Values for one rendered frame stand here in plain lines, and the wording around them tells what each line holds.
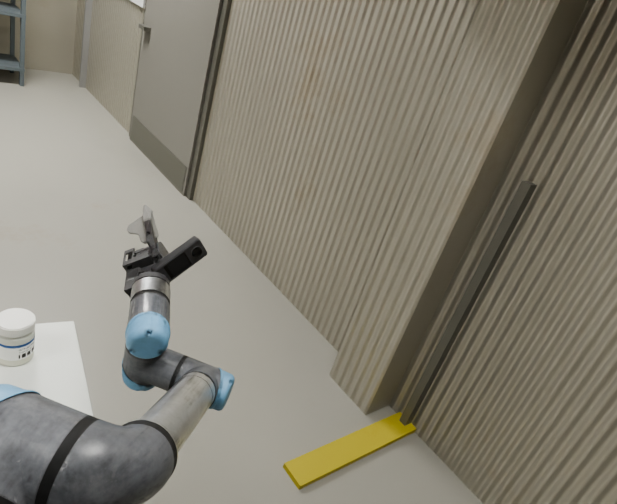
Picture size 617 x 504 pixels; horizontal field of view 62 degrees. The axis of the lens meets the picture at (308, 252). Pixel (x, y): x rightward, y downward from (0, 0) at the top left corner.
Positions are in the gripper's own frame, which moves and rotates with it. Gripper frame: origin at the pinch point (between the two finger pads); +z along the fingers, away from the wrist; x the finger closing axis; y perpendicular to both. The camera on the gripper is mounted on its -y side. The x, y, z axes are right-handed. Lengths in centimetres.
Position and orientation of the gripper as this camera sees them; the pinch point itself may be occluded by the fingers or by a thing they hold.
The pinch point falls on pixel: (164, 228)
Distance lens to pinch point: 122.9
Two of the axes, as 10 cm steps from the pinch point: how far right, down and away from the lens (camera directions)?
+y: -9.4, 3.4, 0.5
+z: -1.8, -6.0, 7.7
